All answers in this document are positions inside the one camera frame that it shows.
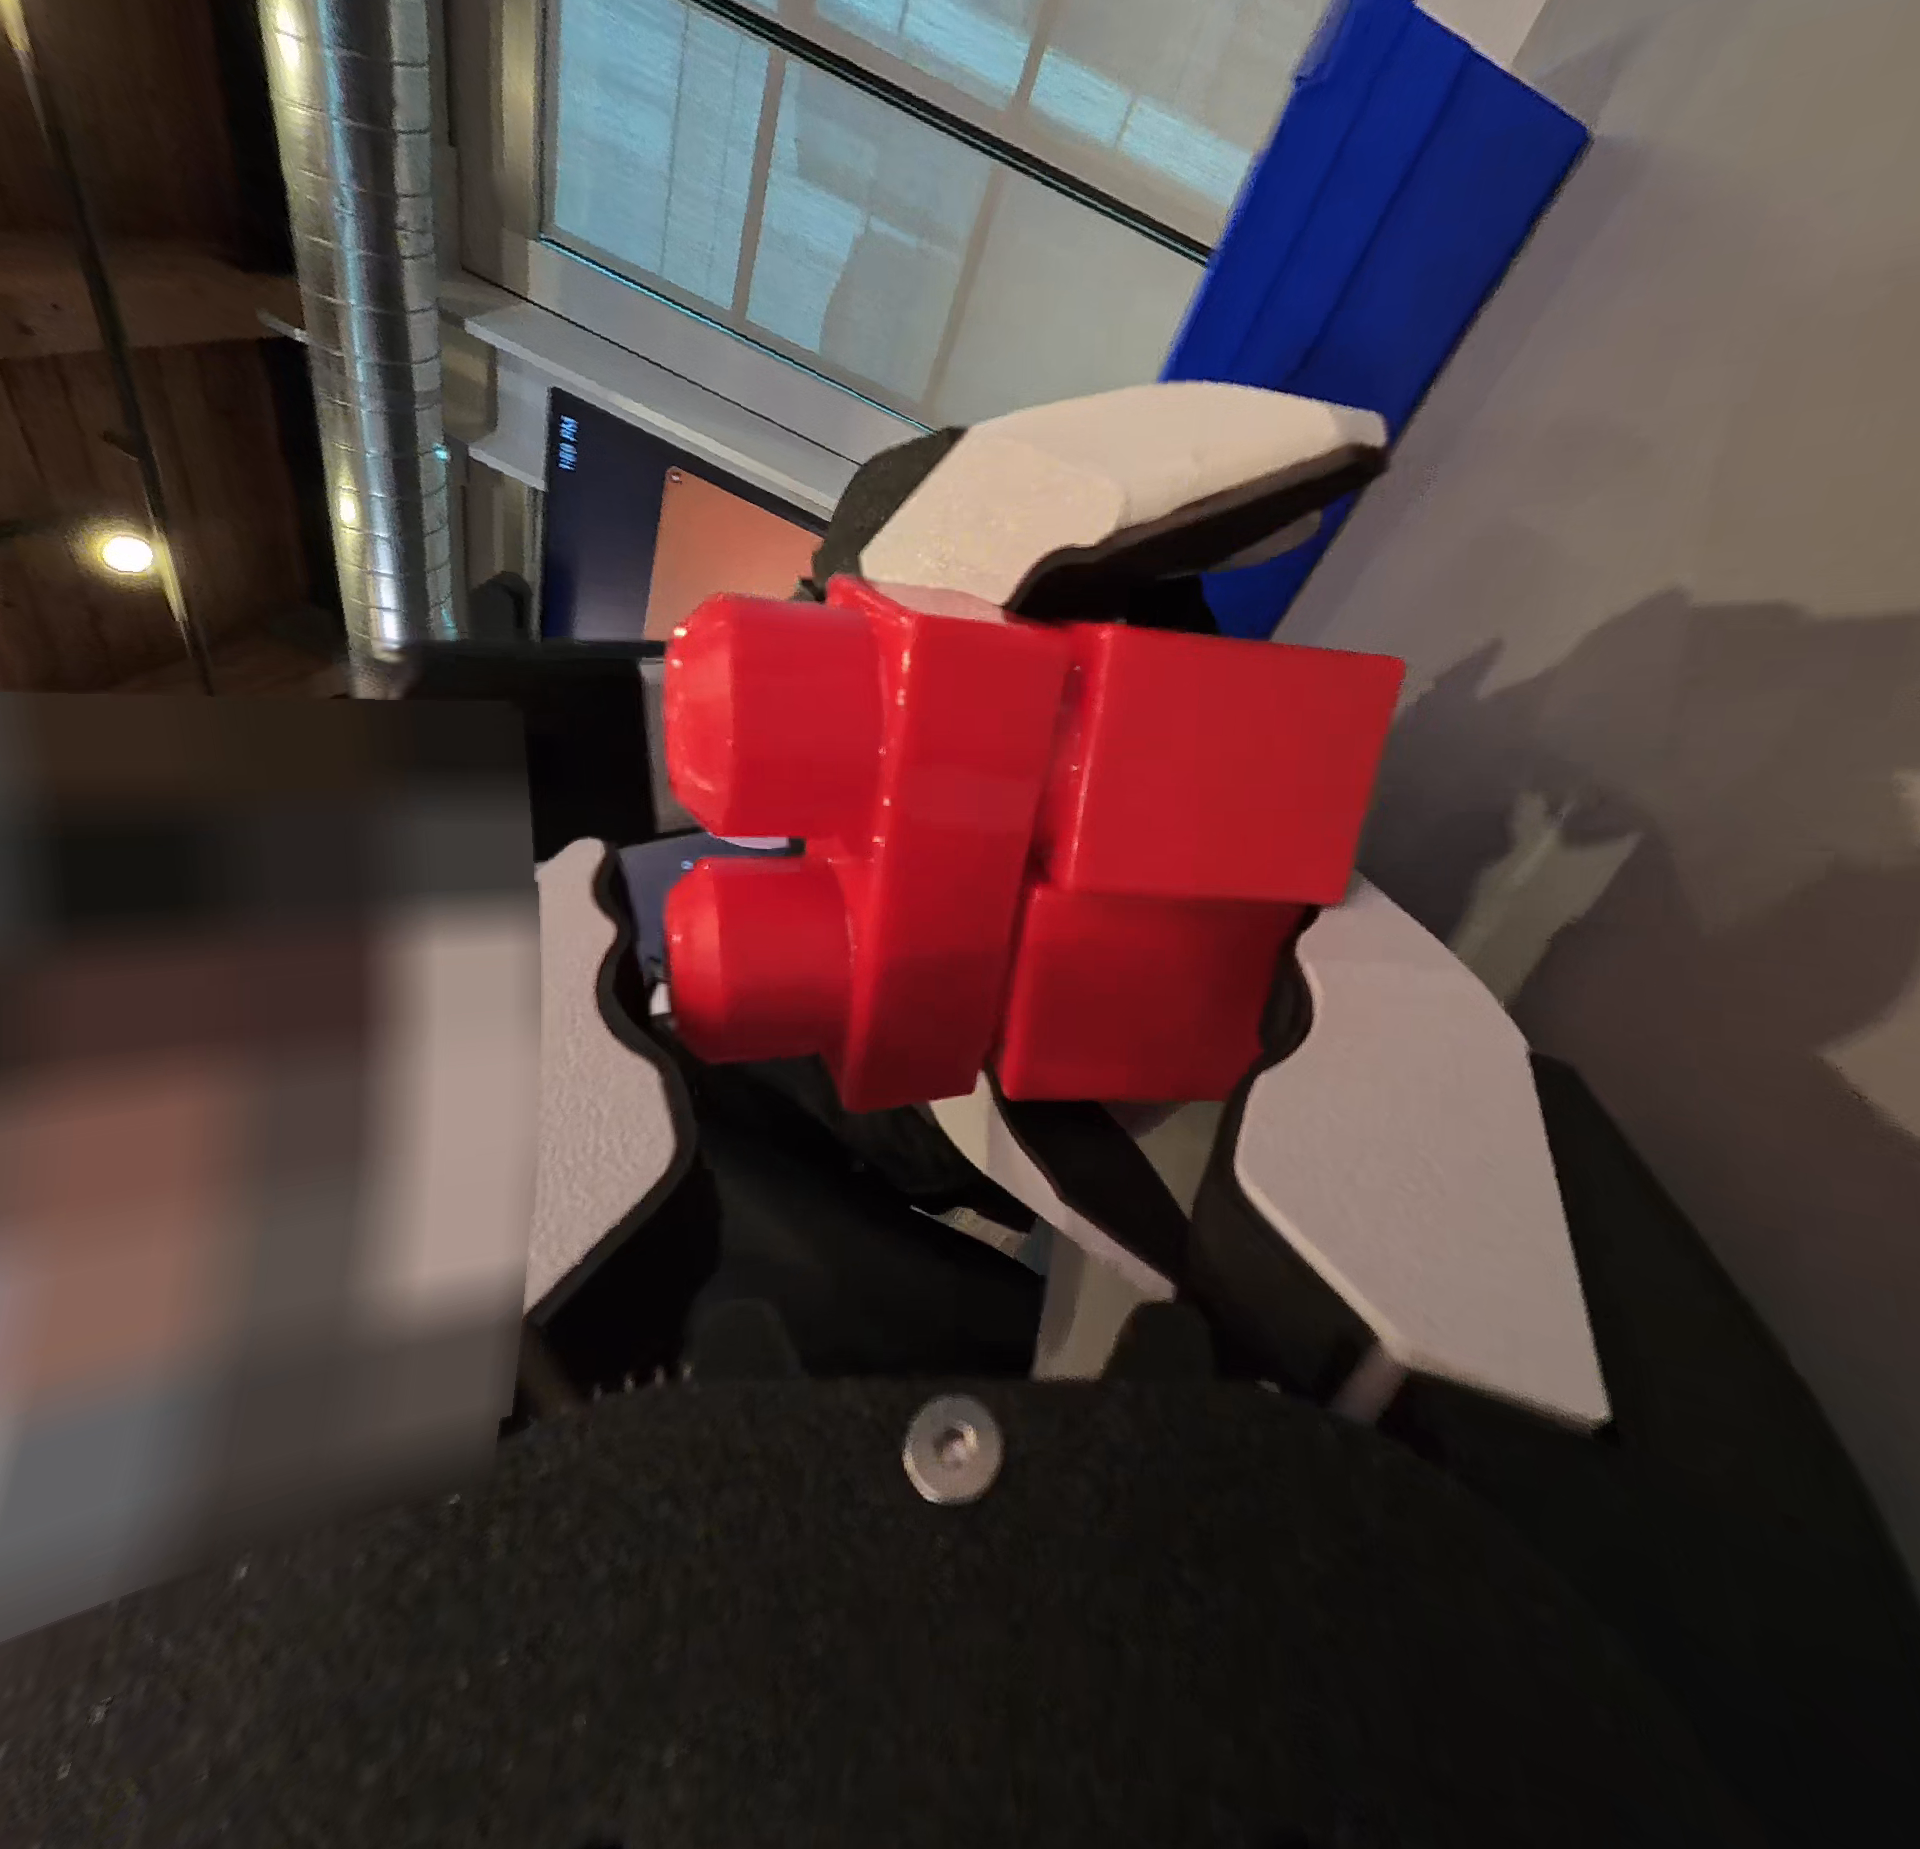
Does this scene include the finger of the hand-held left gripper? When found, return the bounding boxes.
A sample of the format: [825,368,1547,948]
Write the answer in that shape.
[900,1084,1208,1377]
[825,380,1393,613]

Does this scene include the glass window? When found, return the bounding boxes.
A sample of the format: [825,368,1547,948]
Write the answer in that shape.
[451,0,1412,501]

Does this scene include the silver duct pipe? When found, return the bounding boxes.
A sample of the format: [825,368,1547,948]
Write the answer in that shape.
[246,0,467,659]

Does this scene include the red mega block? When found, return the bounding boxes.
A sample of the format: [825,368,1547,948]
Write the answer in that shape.
[992,876,1299,1101]
[661,573,1087,1109]
[1037,621,1409,907]

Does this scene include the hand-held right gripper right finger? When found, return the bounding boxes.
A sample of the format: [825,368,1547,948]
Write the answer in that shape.
[1196,884,1617,1430]

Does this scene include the blue storage bin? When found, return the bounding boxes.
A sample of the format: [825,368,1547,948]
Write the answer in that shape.
[1159,0,1592,642]

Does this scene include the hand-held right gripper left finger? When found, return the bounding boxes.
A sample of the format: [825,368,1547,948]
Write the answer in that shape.
[526,839,713,1341]

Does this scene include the computer monitor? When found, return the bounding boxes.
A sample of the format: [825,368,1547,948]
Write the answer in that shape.
[541,385,842,652]

